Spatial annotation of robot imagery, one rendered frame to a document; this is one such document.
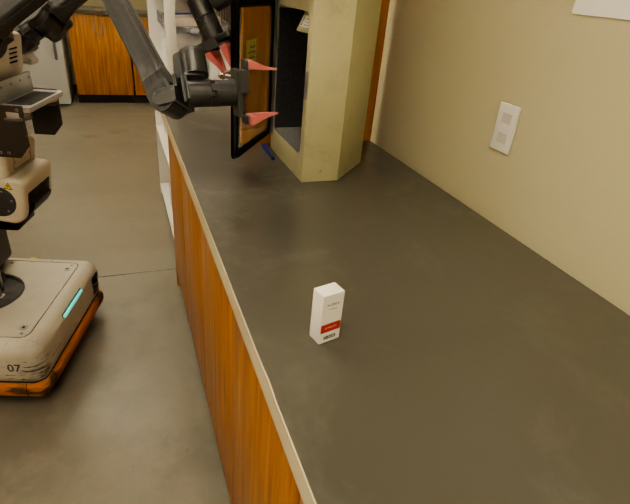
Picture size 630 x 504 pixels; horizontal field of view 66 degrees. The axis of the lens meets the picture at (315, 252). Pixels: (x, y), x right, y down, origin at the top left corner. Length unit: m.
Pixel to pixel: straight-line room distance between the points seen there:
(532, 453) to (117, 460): 1.43
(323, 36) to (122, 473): 1.45
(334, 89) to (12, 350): 1.37
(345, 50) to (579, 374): 0.91
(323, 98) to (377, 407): 0.87
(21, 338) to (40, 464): 0.42
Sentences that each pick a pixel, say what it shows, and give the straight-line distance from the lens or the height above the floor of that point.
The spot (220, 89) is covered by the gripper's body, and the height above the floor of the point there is 1.21.
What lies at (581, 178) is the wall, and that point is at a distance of 1.17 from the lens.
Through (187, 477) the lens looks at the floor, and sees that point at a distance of 1.79.
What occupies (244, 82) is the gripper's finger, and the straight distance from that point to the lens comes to 1.14.
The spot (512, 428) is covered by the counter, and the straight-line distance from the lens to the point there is 0.74.
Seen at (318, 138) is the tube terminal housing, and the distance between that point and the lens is 1.36.
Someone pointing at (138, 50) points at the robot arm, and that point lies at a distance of 1.24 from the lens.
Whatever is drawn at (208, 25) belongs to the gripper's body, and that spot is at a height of 1.31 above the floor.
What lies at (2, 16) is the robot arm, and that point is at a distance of 1.53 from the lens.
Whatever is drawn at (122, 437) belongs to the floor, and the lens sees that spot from 1.93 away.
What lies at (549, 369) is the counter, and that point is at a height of 0.94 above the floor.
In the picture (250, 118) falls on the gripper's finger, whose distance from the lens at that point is 1.16.
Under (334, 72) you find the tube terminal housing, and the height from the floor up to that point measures 1.24.
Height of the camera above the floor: 1.44
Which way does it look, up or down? 29 degrees down
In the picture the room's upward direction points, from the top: 6 degrees clockwise
